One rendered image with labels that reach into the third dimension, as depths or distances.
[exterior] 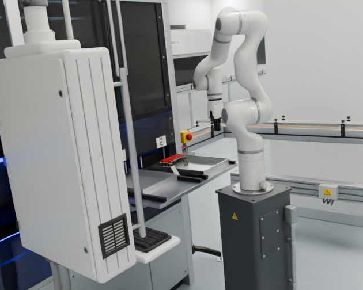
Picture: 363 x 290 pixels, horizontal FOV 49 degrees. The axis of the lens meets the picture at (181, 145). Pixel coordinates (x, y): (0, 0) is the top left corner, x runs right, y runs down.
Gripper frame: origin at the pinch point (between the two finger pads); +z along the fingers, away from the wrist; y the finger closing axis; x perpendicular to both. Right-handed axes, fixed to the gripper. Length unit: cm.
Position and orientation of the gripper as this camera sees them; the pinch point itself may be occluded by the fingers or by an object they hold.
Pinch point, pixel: (217, 127)
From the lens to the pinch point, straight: 218.9
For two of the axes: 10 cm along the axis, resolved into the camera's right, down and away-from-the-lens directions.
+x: 8.0, 0.6, -6.0
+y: -5.9, 2.3, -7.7
